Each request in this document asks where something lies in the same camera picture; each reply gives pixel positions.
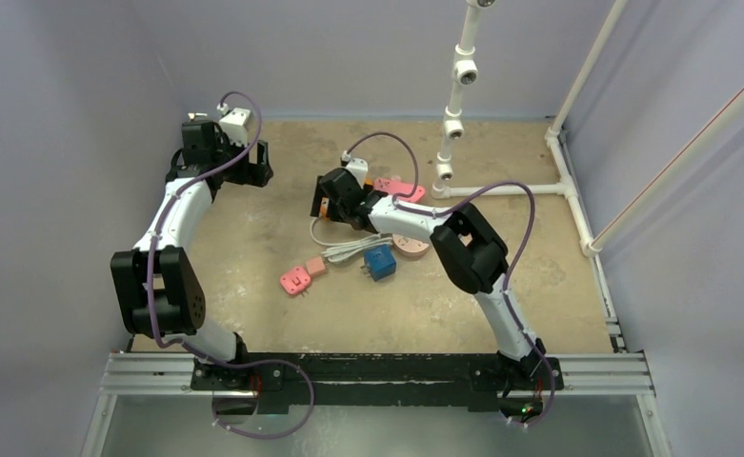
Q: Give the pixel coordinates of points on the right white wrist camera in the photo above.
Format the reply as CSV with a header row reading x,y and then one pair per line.
x,y
357,167

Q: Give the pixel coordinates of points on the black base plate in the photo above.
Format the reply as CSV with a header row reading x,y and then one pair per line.
x,y
478,382

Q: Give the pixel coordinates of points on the pink triangular power strip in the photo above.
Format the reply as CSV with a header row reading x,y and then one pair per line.
x,y
408,191

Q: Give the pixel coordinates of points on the pink square plug adapter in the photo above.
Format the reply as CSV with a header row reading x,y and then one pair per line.
x,y
295,281

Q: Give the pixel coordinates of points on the aluminium rail frame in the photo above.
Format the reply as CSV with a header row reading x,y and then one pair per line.
x,y
169,374

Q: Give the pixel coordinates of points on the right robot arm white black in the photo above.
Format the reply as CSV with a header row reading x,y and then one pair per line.
x,y
471,252

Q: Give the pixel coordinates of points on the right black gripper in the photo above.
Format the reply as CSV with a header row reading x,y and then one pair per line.
x,y
319,197

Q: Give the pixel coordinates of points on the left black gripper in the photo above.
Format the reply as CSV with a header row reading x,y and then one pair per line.
x,y
254,174

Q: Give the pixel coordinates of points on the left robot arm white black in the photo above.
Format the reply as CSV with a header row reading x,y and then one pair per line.
x,y
158,293

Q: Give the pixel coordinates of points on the light pink small plug adapter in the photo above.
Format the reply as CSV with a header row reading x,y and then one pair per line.
x,y
315,266

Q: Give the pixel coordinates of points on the pink round power strip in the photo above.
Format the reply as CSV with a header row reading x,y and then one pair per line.
x,y
409,247

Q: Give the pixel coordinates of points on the orange power strip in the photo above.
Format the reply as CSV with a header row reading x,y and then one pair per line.
x,y
324,207

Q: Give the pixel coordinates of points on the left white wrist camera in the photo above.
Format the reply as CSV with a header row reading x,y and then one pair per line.
x,y
235,122

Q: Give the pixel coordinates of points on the white pvc pipe frame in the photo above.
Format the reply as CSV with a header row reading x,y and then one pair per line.
x,y
612,115

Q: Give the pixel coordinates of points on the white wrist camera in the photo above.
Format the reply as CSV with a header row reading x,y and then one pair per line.
x,y
357,167
235,122

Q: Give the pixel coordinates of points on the blue cube socket adapter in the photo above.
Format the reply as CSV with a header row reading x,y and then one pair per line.
x,y
379,262

